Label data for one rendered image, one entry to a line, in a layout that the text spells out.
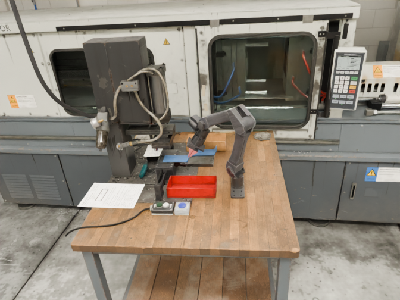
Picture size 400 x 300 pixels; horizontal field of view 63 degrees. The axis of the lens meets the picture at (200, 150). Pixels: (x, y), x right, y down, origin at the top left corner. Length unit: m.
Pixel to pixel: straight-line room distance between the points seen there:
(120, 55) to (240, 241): 1.01
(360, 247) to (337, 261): 0.24
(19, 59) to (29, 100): 0.32
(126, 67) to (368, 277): 2.08
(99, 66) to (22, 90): 1.29
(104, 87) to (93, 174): 1.34
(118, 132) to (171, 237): 0.65
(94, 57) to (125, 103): 0.26
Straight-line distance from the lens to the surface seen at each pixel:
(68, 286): 2.69
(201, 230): 1.49
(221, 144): 2.05
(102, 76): 1.70
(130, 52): 1.62
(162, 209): 1.58
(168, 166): 1.79
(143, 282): 2.24
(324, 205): 2.78
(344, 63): 2.15
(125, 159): 1.87
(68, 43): 2.56
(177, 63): 2.30
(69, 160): 2.96
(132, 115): 1.73
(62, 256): 2.92
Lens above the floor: 1.91
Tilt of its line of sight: 29 degrees down
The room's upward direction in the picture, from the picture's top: 4 degrees counter-clockwise
